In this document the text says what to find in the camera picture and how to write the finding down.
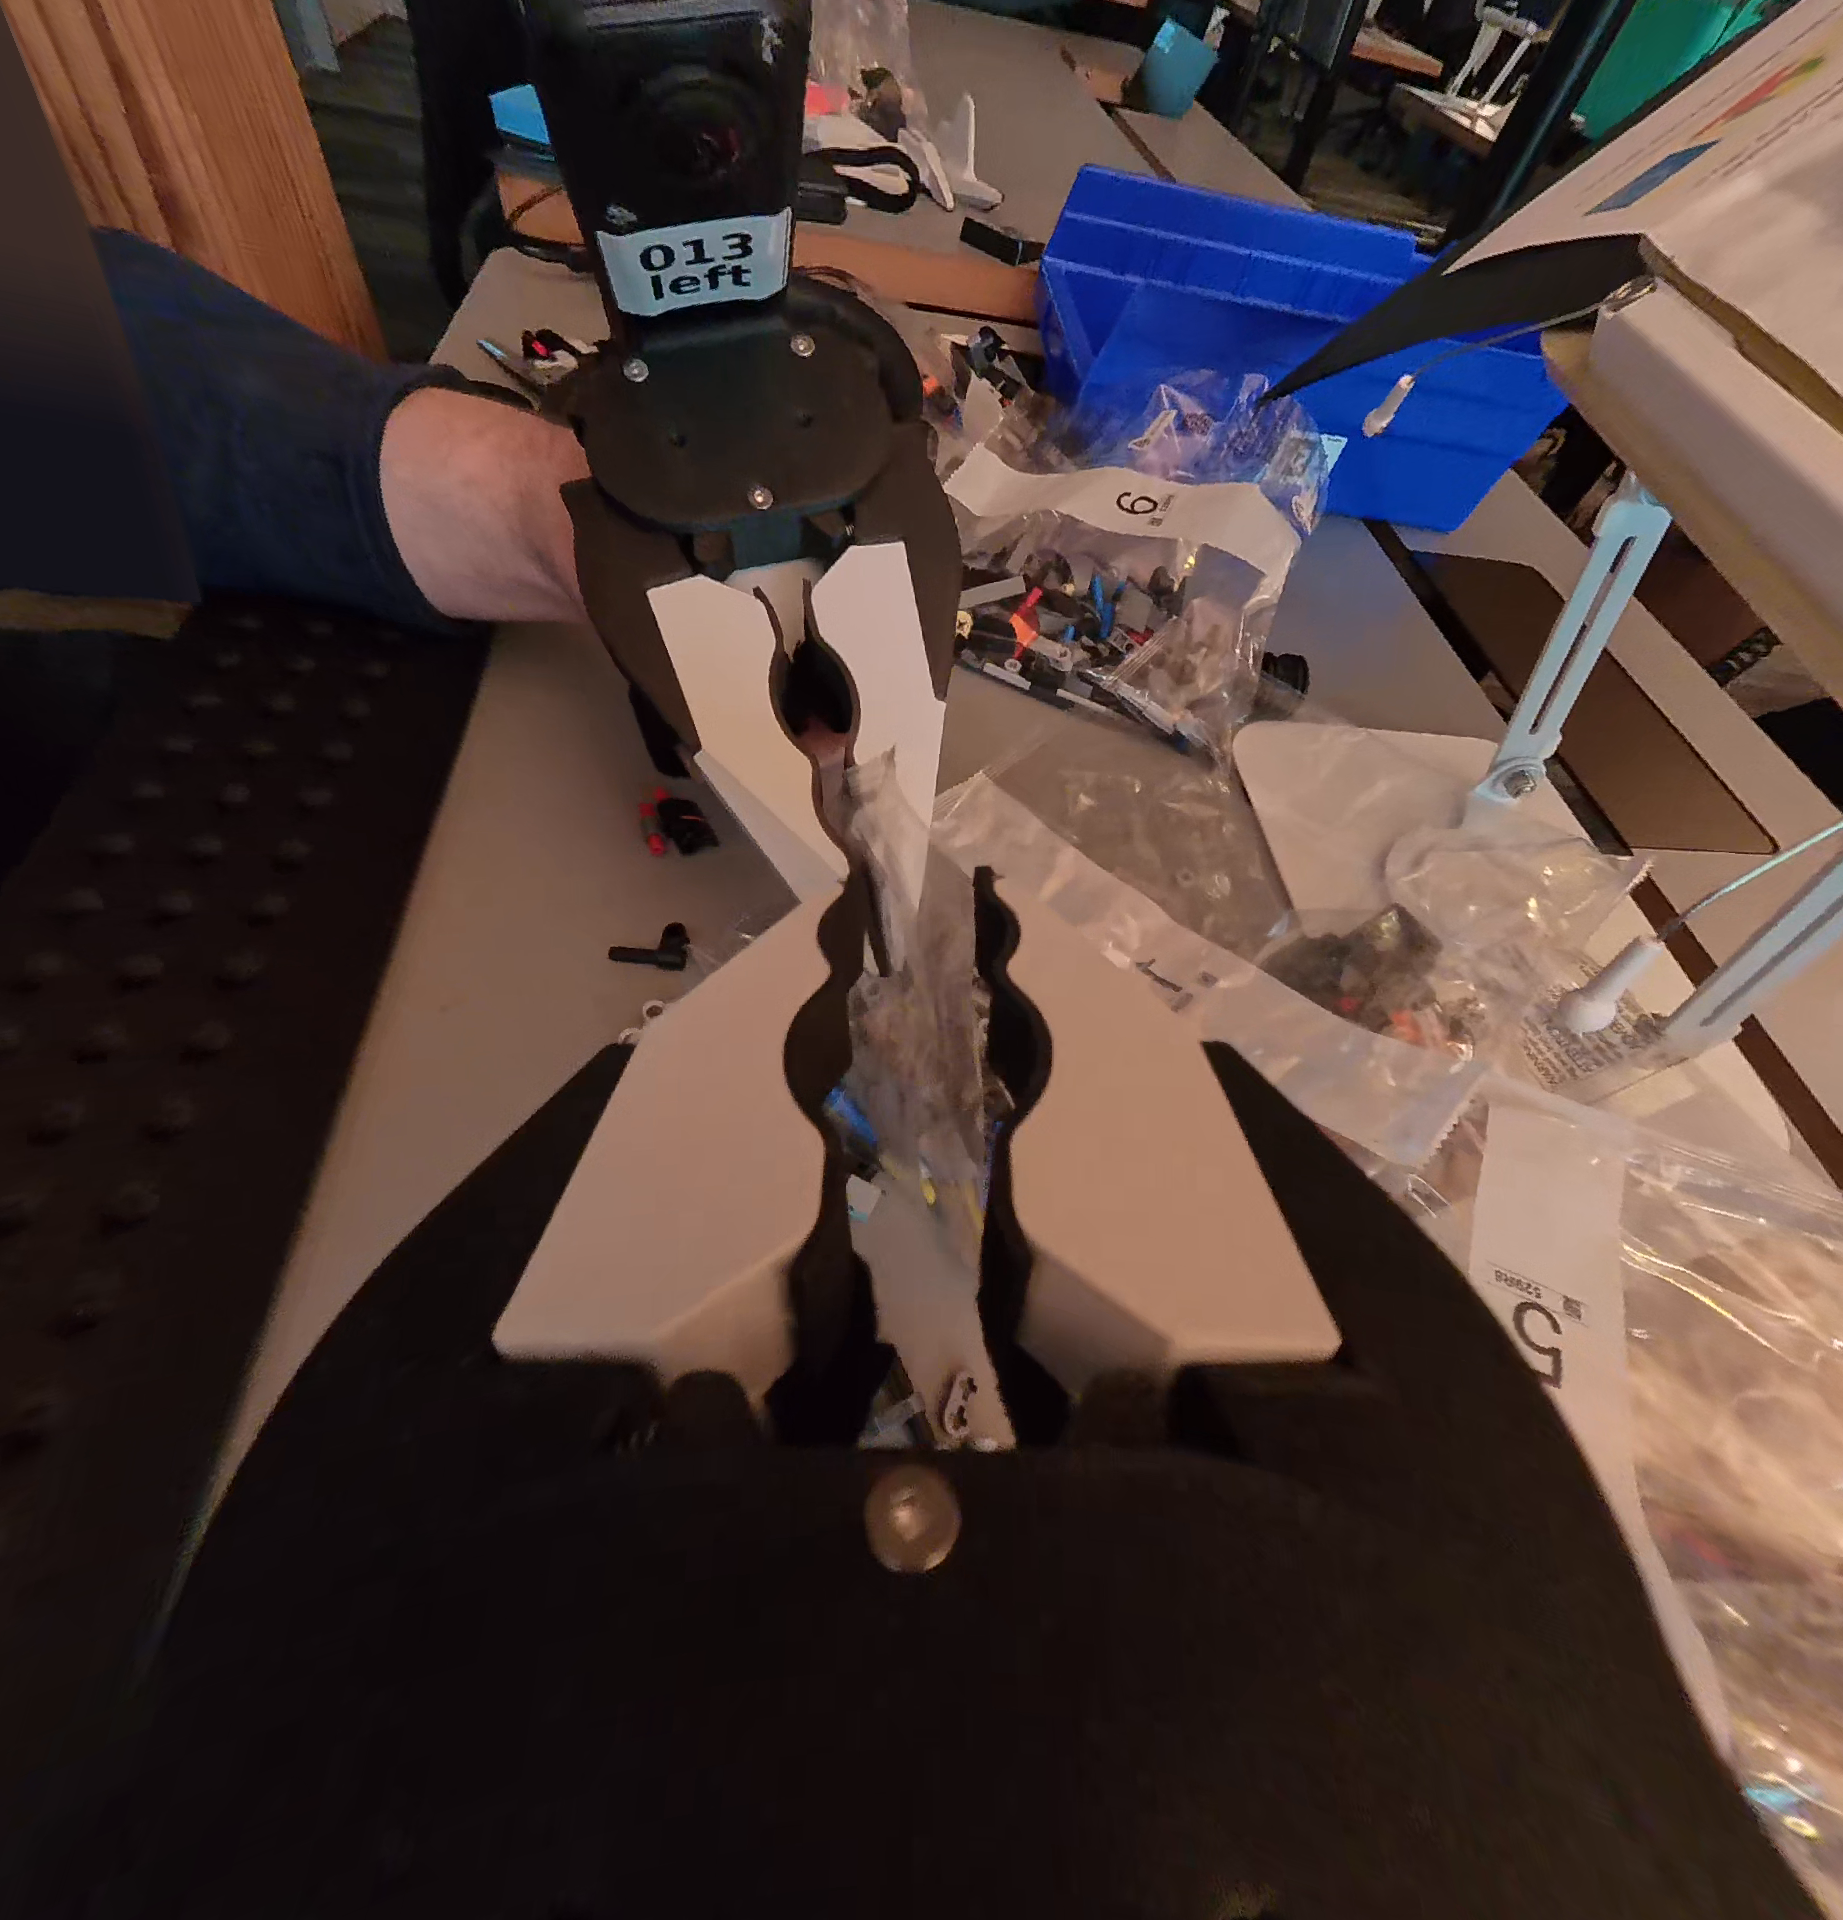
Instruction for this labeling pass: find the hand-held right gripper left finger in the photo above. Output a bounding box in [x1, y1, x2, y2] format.
[498, 868, 894, 1454]

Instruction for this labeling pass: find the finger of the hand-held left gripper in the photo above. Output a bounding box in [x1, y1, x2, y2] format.
[810, 539, 954, 813]
[644, 582, 866, 904]

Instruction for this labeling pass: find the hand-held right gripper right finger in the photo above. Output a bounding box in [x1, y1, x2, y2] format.
[968, 868, 1344, 1454]

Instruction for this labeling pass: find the person's left hand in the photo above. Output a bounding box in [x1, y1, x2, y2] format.
[375, 382, 598, 630]

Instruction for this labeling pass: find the small hand tool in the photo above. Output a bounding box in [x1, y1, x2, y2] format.
[476, 328, 598, 395]

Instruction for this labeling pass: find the clear bag of dark pieces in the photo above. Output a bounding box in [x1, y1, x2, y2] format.
[944, 378, 1350, 758]

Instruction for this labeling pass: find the brown cardboard strip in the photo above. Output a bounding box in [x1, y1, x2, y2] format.
[795, 222, 1049, 323]

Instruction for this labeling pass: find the white pointed plastic object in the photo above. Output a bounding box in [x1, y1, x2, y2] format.
[900, 96, 1004, 215]

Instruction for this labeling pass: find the blue plastic bin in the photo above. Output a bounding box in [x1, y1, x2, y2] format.
[1037, 160, 1566, 532]

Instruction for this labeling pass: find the dark perforated panel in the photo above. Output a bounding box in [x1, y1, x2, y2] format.
[0, 601, 498, 1652]

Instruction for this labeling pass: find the teal cup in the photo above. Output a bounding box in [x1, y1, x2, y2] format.
[1137, 15, 1218, 117]

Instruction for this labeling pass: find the wooden panel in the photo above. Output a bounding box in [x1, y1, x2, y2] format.
[0, 0, 392, 362]

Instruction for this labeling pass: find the clear bag with white label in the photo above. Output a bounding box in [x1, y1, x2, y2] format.
[1447, 1080, 1843, 1920]

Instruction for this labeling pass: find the beige book stand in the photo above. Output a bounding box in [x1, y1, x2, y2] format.
[1544, 30, 1843, 739]

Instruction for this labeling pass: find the white wire page holder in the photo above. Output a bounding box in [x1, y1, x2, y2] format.
[1554, 802, 1843, 1039]
[1362, 323, 1554, 445]

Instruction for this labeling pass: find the black vertical post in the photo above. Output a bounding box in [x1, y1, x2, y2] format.
[1438, 0, 1635, 259]

